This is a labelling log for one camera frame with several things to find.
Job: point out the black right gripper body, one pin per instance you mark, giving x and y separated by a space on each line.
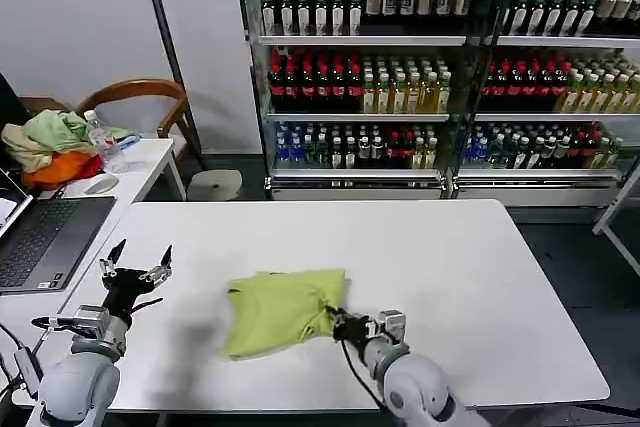
354 329

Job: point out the clear plastic water bottle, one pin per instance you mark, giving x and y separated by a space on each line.
99 139

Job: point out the blue cloth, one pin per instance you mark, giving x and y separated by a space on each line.
127 139

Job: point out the dark metal wall strip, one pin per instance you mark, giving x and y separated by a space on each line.
170 52

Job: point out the orange cloth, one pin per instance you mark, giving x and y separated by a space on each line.
55 169

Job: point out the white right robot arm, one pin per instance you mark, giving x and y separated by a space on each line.
415 382

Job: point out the brown wooden chair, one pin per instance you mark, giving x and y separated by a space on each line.
150 89

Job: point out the dark grey laptop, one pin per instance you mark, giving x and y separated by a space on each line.
45 237

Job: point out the black monitor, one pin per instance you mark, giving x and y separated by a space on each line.
11 102

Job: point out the light green cloth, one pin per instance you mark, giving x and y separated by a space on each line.
57 129

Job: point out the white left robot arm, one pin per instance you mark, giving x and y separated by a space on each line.
80 377

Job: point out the white computer mouse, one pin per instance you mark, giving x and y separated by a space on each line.
101 185

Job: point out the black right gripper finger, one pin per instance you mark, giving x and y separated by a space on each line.
336 312

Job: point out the glass-fronted shelf of bottles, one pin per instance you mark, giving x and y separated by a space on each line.
555 77
355 77

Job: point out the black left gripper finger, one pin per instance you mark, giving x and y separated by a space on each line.
111 263
159 269

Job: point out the beige cloth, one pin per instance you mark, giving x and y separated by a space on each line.
22 147

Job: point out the round white stool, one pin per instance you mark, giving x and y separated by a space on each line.
215 184

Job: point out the yellow-green shirt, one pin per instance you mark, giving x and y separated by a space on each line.
280 314

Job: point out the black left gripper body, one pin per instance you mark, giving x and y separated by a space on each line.
125 292

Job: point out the white table frame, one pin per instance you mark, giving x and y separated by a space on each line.
617 227

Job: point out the red cloth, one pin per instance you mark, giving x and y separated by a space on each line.
92 164

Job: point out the white side desk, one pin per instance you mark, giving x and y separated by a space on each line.
142 162

